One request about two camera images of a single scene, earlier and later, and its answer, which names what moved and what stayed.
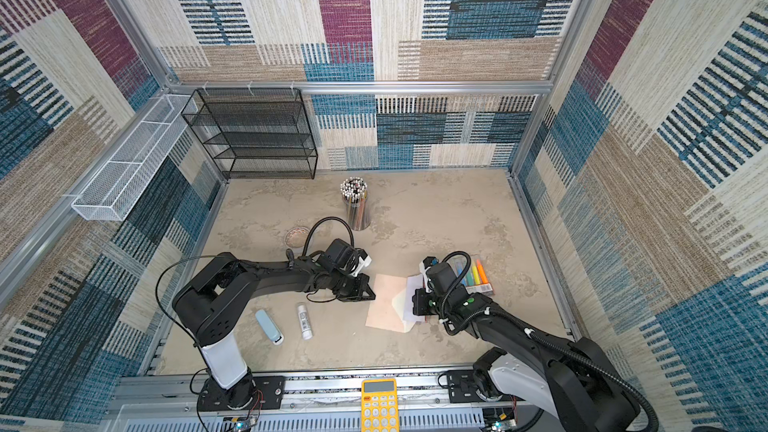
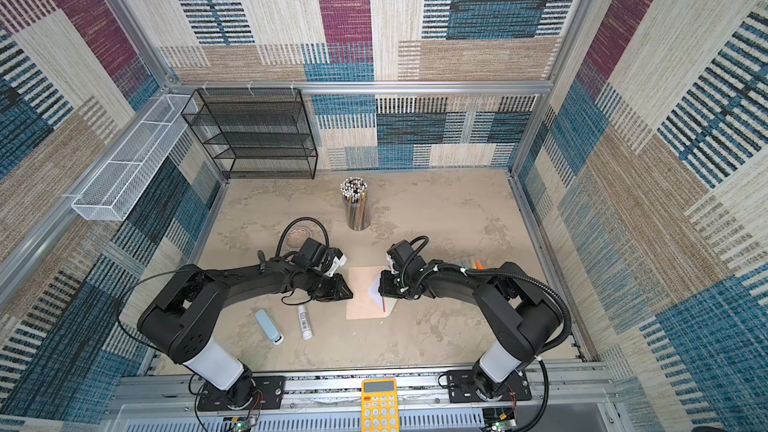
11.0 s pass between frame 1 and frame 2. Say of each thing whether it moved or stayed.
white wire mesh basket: stayed
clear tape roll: stayed
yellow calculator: stayed
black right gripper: moved
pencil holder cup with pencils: stayed
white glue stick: stayed
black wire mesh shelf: stayed
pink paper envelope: moved
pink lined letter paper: moved
